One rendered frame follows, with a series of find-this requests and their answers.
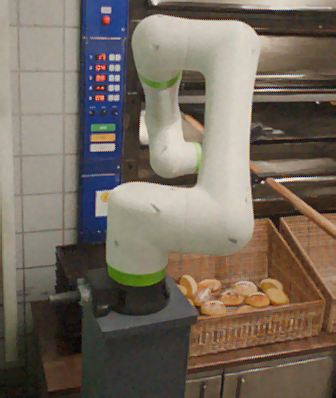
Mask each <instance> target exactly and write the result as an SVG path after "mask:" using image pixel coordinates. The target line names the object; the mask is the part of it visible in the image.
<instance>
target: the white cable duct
mask: <svg viewBox="0 0 336 398"><path fill-rule="evenodd" d="M0 204H1V230H2V255H3V308H4V334H5V362H6V363H8V362H15V361H18V332H17V297H16V264H15V230H14V196H13V162H12V128H11V93H10V59H9V25H8V0H0Z"/></svg>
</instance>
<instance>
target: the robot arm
mask: <svg viewBox="0 0 336 398"><path fill-rule="evenodd" d="M131 46H132V52H133V57H134V61H135V66H136V69H137V73H138V76H139V79H140V82H141V85H142V87H143V91H144V94H145V102H146V107H145V114H144V122H145V126H146V130H147V133H148V138H149V150H150V164H151V167H152V169H153V170H154V171H155V172H156V173H157V174H158V175H160V176H162V177H165V178H173V177H176V176H179V175H184V174H191V173H199V175H198V181H197V184H196V186H195V187H194V188H191V189H187V188H177V187H171V186H165V185H159V184H153V183H146V182H130V183H126V184H122V185H120V186H118V187H116V188H115V189H114V190H113V191H112V192H111V193H110V195H109V198H108V210H107V240H106V262H107V265H108V268H102V269H95V270H89V271H85V272H84V279H83V285H81V286H79V287H76V290H75V291H69V292H62V293H55V294H49V295H48V304H49V306H53V305H59V304H66V303H72V302H79V303H80V305H82V306H87V305H89V306H90V308H91V310H92V312H95V314H96V316H97V317H103V316H107V315H108V314H109V313H110V312H111V311H114V312H117V313H120V314H124V315H128V316H146V315H151V314H155V313H157V312H160V311H162V310H163V309H165V308H166V306H167V305H168V303H169V301H170V293H171V292H170V288H169V286H168V285H167V283H166V267H167V265H168V258H169V253H170V252H181V253H192V254H204V255H214V256H228V255H232V254H235V253H237V252H239V251H240V250H242V249H243V247H244V246H246V245H247V243H248V242H249V240H250V238H251V236H252V233H253V228H254V220H253V211H252V202H251V190H250V186H251V187H253V188H254V187H255V184H256V182H257V181H266V180H267V178H276V177H279V174H277V173H276V172H259V173H254V175H253V174H252V173H251V172H250V171H249V144H250V143H252V142H253V141H254V140H255V139H256V138H258V137H259V136H260V135H261V134H262V135H263V136H271V135H284V132H283V131H282V130H273V129H271V128H263V125H262V124H261V123H259V122H256V123H254V124H253V125H251V126H250V113H251V102H252V93H253V86H254V80H255V74H256V69H257V63H258V58H259V53H260V44H259V40H258V38H257V36H256V34H255V32H254V31H253V30H252V29H251V28H250V27H249V26H248V25H247V24H245V23H243V22H240V21H205V20H189V19H184V18H178V17H172V16H166V15H152V16H149V17H147V18H145V19H143V20H142V21H141V22H140V23H139V24H138V25H137V26H136V28H135V30H134V32H133V35H132V40H131ZM183 70H194V71H200V72H202V73H203V74H204V76H205V114H204V133H203V142H185V141H184V139H183V134H182V128H181V115H180V111H179V107H178V88H179V84H180V80H181V76H182V71H183ZM251 132H252V133H251ZM249 133H251V134H249ZM250 178H251V180H250ZM186 198H187V199H186ZM185 209H186V210H185ZM182 245H183V246H182Z"/></svg>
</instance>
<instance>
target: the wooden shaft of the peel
mask: <svg viewBox="0 0 336 398"><path fill-rule="evenodd" d="M184 119H185V120H186V121H187V122H189V123H190V124H191V125H192V126H194V127H195V128H196V129H197V130H199V131H200V132H202V133H204V125H203V124H201V123H200V122H199V121H197V120H196V119H195V118H193V117H192V116H191V115H190V114H186V115H185V117H184ZM249 171H250V172H251V173H253V174H254V173H259V172H264V171H263V170H262V169H259V168H258V167H257V166H255V165H254V164H253V163H251V162H250V161H249ZM263 182H264V183H265V184H266V185H268V186H269V187H270V188H271V189H273V190H274V191H275V192H276V193H278V194H279V195H280V196H281V197H282V198H283V199H284V200H285V201H286V202H288V203H289V204H290V205H291V206H293V207H294V208H296V209H298V210H299V211H300V212H301V213H303V214H304V215H305V216H306V217H308V218H309V219H310V220H311V221H313V222H314V223H315V224H316V225H318V226H319V227H320V228H321V229H323V230H324V231H325V232H326V233H328V234H329V236H330V237H332V238H333V239H334V240H335V241H336V227H335V226H334V225H333V224H332V223H330V222H329V221H328V220H327V219H326V218H325V217H323V216H322V215H321V214H320V213H318V212H317V211H316V210H314V209H312V208H310V207H309V206H308V205H306V204H305V203H304V202H303V201H301V200H300V199H299V198H297V197H296V196H295V195H293V194H292V193H291V192H290V191H288V190H287V189H286V188H284V187H283V185H281V184H280V183H279V182H277V181H276V180H275V179H274V178H267V180H266V181H263Z"/></svg>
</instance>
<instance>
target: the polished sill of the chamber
mask: <svg viewBox="0 0 336 398"><path fill-rule="evenodd" d="M328 150H336V137H324V138H298V139H272V140H254V141H253V142H252V143H250V144H249V154H262V153H284V152H306V151H328ZM139 159H150V150H149V144H140V145H139Z"/></svg>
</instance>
